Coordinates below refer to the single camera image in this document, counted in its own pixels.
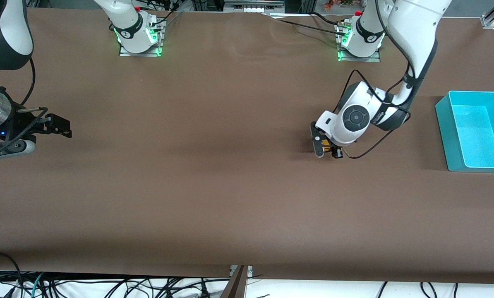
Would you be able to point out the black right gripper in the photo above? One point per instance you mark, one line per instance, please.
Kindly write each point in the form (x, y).
(20, 125)

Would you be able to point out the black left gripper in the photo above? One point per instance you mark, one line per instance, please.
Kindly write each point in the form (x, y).
(336, 153)

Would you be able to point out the yellow block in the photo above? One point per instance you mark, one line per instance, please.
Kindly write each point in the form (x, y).
(327, 145)

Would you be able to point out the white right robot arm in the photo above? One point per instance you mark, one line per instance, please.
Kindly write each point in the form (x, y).
(125, 16)

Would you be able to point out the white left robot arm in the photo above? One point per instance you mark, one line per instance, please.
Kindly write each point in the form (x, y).
(412, 25)

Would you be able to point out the brown table cover sheet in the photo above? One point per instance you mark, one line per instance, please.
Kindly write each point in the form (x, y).
(214, 165)

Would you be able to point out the teal plastic bin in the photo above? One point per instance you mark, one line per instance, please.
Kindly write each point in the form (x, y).
(474, 132)

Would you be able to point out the white power strip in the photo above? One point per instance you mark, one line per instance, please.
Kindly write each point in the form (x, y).
(253, 6)

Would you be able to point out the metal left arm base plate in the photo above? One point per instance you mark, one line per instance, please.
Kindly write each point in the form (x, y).
(373, 59)

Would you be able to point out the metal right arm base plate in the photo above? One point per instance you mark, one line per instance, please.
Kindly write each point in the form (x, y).
(158, 37)

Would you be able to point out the metal table edge bracket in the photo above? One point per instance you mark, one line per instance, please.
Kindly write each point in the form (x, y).
(238, 283)

